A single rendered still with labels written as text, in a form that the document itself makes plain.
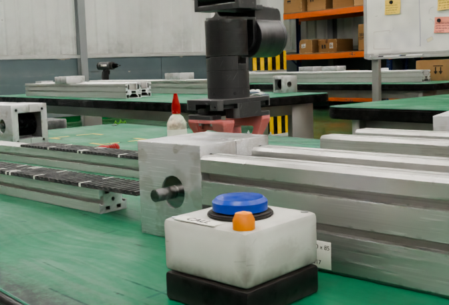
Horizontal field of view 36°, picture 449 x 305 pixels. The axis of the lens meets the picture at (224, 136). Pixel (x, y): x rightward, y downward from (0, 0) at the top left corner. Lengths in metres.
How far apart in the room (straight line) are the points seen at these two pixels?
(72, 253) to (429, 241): 0.32
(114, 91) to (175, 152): 3.28
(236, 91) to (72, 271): 0.39
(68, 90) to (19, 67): 8.10
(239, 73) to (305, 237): 0.44
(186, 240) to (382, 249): 0.15
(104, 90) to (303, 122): 1.16
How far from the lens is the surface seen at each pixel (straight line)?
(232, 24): 0.90
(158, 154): 0.68
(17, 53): 12.48
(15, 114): 1.59
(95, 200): 0.83
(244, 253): 0.45
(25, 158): 1.32
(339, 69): 5.44
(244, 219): 0.45
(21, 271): 0.62
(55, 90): 4.53
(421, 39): 4.01
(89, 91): 4.17
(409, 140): 0.72
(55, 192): 0.90
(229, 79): 0.90
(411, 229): 0.51
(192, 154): 0.64
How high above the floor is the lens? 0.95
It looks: 6 degrees down
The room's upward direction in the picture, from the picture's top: 2 degrees counter-clockwise
